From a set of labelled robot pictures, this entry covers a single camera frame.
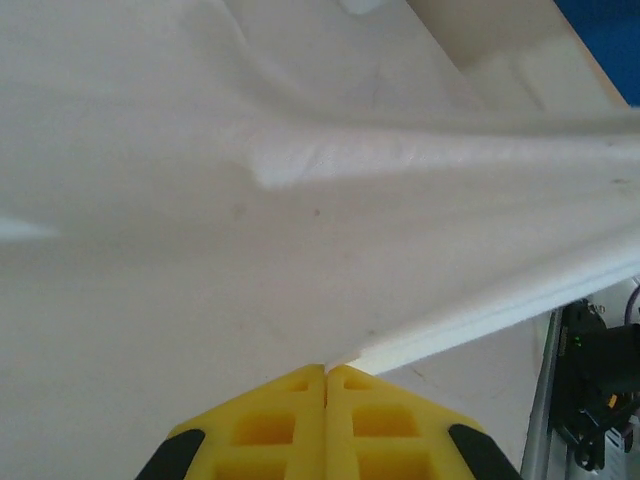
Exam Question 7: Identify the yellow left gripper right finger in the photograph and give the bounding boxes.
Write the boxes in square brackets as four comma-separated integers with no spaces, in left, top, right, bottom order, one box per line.
[324,363,521,480]

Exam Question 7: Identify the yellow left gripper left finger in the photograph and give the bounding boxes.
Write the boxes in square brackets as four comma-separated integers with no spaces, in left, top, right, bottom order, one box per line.
[134,363,328,480]

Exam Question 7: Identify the white t-shirt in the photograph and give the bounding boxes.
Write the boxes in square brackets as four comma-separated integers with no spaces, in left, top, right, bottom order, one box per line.
[0,0,640,376]

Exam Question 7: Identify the aluminium rail frame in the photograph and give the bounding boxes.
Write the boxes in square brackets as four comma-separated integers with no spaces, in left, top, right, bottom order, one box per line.
[519,307,564,480]

